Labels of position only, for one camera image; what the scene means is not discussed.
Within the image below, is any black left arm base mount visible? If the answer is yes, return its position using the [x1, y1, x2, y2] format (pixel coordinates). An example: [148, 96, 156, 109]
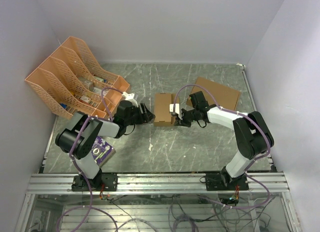
[71, 172, 118, 192]

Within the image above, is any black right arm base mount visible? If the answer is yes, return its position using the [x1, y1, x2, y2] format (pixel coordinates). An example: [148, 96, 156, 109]
[204, 172, 249, 191]

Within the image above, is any cardboard box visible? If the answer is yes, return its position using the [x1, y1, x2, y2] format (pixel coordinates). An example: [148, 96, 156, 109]
[195, 77, 241, 111]
[153, 93, 176, 127]

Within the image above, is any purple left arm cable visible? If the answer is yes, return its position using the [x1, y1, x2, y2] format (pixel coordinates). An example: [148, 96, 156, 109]
[56, 86, 126, 232]

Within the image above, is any closed folded cardboard box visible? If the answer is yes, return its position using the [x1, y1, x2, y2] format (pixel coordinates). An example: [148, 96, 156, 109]
[195, 77, 241, 111]

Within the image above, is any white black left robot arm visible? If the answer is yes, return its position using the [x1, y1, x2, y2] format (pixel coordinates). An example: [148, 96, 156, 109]
[55, 100, 156, 191]

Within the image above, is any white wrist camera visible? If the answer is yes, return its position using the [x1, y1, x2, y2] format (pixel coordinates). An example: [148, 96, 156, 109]
[122, 91, 138, 107]
[169, 103, 182, 119]

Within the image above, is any aluminium frame rail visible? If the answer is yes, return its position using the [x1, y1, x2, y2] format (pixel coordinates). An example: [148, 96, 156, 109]
[26, 172, 290, 195]

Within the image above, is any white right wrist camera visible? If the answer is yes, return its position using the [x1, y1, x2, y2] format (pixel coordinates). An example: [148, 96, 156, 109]
[169, 103, 182, 119]

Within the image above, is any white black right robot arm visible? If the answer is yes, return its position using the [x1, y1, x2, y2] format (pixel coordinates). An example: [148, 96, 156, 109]
[169, 91, 274, 190]

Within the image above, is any purple book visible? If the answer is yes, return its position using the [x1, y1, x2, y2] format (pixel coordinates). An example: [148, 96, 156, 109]
[91, 136, 116, 168]

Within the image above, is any pink plastic desk organizer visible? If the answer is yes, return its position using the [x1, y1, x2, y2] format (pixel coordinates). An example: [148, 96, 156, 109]
[25, 36, 131, 119]

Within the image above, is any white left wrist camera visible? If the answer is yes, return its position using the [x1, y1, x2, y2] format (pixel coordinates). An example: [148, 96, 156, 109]
[122, 91, 138, 107]

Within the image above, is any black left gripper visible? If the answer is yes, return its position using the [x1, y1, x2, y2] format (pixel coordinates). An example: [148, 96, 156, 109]
[124, 102, 155, 126]

